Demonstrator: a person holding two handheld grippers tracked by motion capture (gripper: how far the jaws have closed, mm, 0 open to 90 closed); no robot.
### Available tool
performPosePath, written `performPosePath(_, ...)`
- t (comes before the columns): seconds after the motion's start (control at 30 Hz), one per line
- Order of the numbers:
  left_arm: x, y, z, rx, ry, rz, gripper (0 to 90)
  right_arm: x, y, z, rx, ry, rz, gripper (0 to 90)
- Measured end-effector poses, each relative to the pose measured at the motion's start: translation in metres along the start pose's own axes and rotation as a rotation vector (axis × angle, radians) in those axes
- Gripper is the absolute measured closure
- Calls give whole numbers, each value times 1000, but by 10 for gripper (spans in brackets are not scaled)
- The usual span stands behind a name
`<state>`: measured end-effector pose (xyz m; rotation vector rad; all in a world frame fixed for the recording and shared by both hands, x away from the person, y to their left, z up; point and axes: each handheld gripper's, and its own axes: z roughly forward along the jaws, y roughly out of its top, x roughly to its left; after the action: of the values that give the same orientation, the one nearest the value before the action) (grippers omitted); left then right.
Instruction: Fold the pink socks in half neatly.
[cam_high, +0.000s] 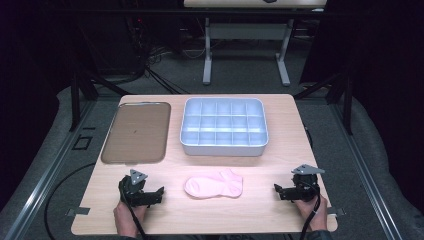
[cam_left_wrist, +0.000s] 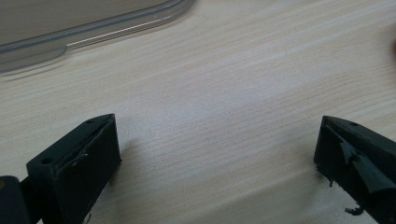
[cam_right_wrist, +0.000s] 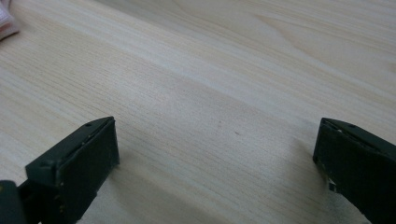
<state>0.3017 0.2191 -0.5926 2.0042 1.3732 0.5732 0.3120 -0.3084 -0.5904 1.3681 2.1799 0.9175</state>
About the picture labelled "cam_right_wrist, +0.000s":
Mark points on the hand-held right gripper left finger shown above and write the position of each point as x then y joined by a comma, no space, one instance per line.
81,161

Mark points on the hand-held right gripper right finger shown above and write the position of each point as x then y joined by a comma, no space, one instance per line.
361,165

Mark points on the pink cloth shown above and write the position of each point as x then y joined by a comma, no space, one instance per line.
7,18

